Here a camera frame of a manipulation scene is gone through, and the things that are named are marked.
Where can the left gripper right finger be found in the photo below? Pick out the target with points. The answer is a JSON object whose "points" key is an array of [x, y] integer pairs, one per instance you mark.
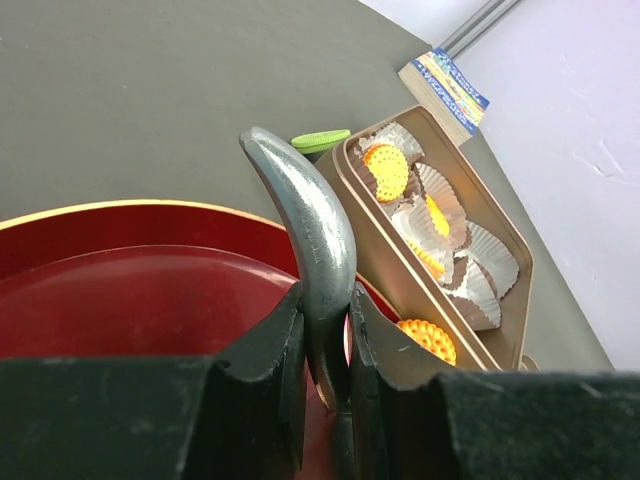
{"points": [[416, 417]]}

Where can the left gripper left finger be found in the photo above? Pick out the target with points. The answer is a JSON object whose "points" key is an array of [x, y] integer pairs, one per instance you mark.
{"points": [[238, 414]]}

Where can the orange round cookie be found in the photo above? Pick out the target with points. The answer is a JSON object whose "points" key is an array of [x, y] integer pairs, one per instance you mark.
{"points": [[388, 165], [433, 265], [431, 338]]}

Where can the square gold cookie tin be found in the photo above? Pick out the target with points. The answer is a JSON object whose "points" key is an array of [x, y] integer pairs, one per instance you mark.
{"points": [[482, 300]]}

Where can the green round cookie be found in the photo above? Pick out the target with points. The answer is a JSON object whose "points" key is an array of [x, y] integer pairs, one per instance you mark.
{"points": [[316, 142]]}

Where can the gold tin lid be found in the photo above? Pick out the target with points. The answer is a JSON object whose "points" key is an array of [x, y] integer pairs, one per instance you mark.
{"points": [[527, 363]]}

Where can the round red lacquer tray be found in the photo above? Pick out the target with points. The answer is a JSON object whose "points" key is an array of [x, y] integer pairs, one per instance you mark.
{"points": [[153, 278]]}

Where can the colourful paperback book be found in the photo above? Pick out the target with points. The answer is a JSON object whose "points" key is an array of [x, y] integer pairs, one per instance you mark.
{"points": [[438, 84]]}

